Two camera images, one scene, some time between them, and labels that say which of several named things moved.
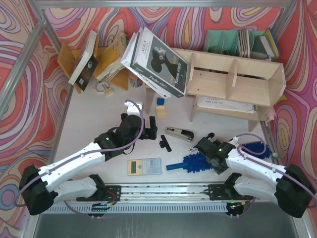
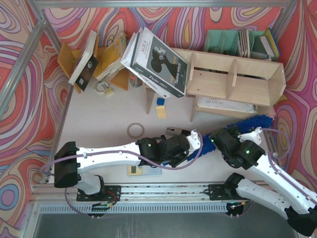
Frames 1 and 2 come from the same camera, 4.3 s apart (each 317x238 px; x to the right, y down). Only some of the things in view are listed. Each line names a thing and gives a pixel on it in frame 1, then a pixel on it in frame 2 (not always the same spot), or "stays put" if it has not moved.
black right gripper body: [203, 145] -> [220, 137]
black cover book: [87, 64] stays put
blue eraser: [160, 101] stays put
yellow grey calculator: [144, 166] stays put
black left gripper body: [150, 131] -> [181, 148]
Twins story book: [154, 60] stays put
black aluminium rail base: [165, 192] stays put
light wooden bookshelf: [237, 88] stays put
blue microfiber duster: [200, 162] -> [208, 145]
